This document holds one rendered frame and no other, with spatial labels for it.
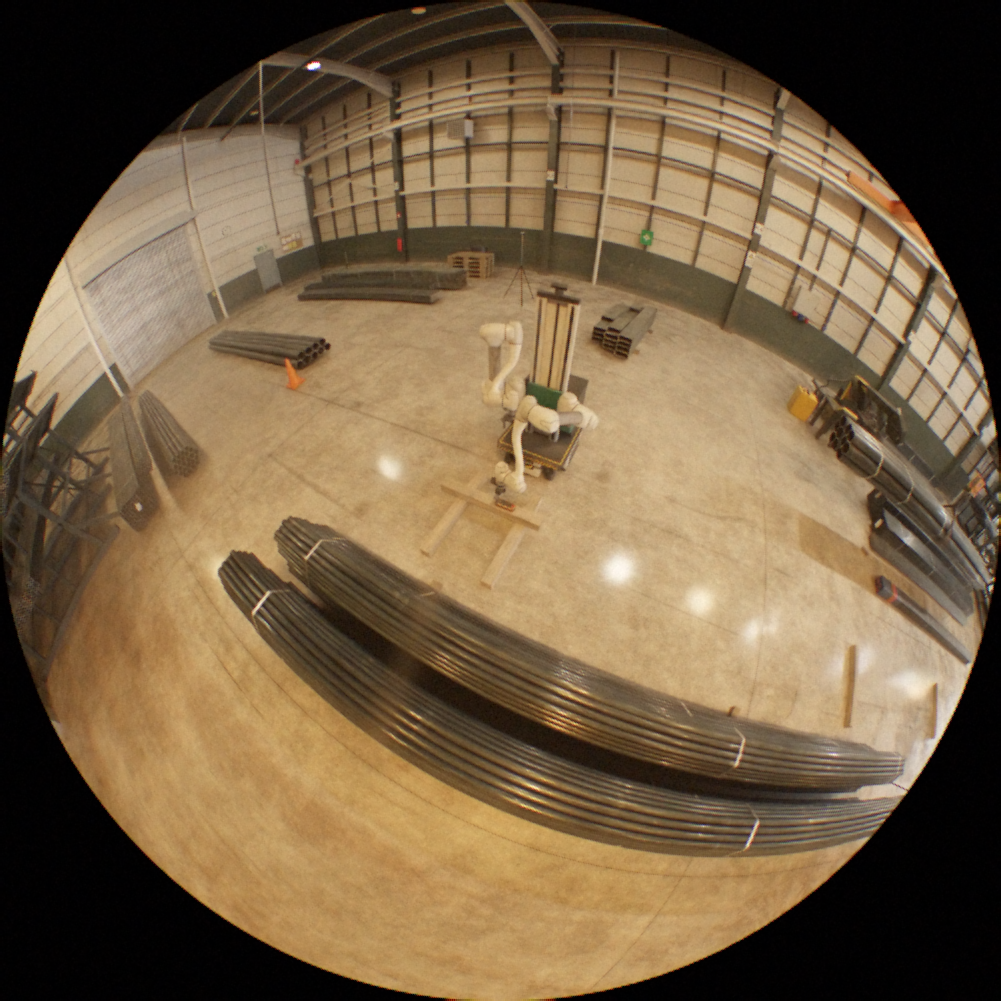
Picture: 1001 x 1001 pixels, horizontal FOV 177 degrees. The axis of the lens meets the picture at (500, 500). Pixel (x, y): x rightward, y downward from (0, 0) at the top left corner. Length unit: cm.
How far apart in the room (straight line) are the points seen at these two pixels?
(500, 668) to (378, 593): 79
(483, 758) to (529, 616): 144
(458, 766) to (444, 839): 134
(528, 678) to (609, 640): 115
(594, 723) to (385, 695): 100
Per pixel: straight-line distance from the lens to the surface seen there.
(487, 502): 286
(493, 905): 304
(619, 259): 1085
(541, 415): 215
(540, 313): 269
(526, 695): 169
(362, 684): 159
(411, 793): 266
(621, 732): 181
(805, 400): 767
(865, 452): 463
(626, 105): 1083
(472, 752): 149
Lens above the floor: 250
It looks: 53 degrees down
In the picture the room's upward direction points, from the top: 2 degrees clockwise
